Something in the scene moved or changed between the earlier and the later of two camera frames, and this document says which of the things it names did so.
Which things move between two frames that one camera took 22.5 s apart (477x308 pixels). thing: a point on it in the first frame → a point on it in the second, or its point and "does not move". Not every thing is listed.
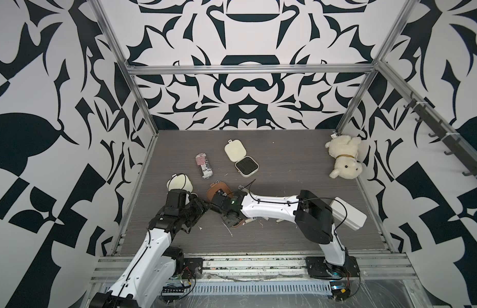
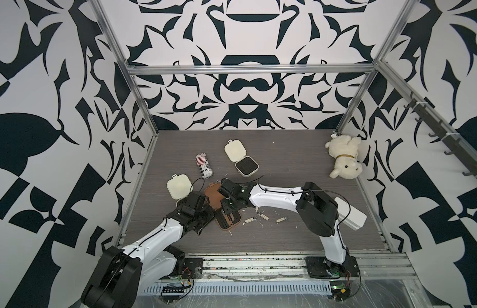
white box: [347, 214] does not move
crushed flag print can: [206, 170] does not move
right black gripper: [227, 222] → [225, 208]
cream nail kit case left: [180, 181] does not move
